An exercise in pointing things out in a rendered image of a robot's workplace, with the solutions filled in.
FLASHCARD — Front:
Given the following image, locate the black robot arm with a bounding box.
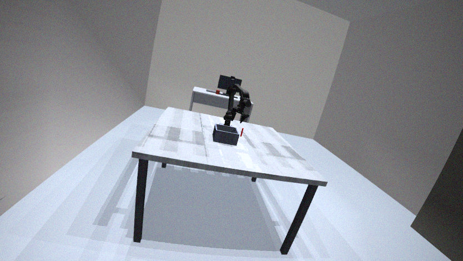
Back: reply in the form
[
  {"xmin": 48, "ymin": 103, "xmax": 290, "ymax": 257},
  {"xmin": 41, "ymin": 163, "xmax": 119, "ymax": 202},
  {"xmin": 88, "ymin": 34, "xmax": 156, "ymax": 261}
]
[{"xmin": 223, "ymin": 84, "xmax": 251, "ymax": 126}]

